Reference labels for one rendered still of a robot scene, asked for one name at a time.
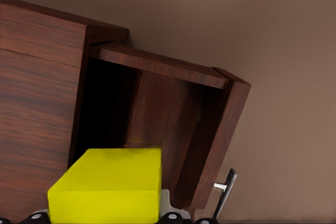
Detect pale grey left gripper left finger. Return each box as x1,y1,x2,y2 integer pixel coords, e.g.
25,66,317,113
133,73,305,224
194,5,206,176
22,208,49,224

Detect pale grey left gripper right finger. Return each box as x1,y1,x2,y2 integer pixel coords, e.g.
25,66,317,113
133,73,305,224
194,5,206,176
158,189,191,224

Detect yellow square block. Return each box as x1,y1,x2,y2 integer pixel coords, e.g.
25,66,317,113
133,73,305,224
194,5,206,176
47,147,162,224

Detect dark wood drawer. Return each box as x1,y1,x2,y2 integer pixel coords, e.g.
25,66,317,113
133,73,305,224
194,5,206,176
68,43,252,221

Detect dark wood cabinet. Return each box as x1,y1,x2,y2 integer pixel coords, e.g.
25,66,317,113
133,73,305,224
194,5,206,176
0,0,130,224

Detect black metal drawer handle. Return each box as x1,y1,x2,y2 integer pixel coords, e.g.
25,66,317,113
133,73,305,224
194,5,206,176
213,168,237,222

